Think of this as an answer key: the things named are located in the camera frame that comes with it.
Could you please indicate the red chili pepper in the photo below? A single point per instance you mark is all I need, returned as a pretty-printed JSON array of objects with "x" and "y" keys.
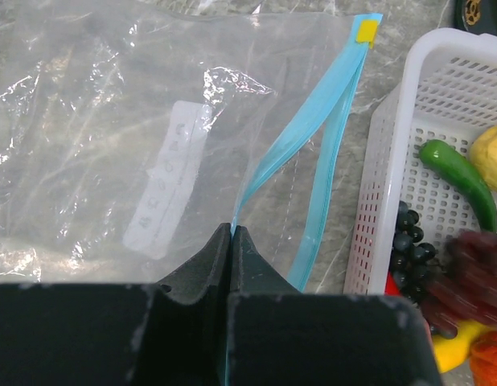
[{"x": 391, "y": 288}]

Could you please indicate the orange tangerine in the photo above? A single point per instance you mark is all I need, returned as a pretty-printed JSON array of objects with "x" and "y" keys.
[{"x": 483, "y": 359}]

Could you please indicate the black grape bunch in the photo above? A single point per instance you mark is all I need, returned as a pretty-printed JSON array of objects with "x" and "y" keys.
[{"x": 412, "y": 259}]

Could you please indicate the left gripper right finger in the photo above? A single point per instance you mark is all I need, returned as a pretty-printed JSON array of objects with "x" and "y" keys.
[{"x": 277, "y": 335}]

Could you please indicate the yellow lemon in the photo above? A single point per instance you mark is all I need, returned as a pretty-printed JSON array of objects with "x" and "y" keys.
[{"x": 483, "y": 156}]

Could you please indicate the white plastic basket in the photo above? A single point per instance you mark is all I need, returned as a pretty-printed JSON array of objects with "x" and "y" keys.
[{"x": 448, "y": 92}]

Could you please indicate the red grape bunch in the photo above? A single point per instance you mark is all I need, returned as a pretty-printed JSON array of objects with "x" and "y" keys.
[{"x": 467, "y": 290}]

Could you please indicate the dark green tray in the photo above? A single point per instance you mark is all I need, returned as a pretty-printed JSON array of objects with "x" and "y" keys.
[{"x": 476, "y": 16}]

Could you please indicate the clear zip top bag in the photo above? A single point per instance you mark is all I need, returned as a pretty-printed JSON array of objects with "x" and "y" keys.
[{"x": 129, "y": 133}]

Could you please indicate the green chili pepper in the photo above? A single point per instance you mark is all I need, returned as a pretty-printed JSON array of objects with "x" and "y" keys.
[{"x": 457, "y": 171}]

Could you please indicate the banana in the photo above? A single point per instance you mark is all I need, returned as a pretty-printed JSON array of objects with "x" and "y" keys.
[{"x": 451, "y": 353}]

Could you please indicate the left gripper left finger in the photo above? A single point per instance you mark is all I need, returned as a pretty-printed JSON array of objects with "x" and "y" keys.
[{"x": 166, "y": 333}]

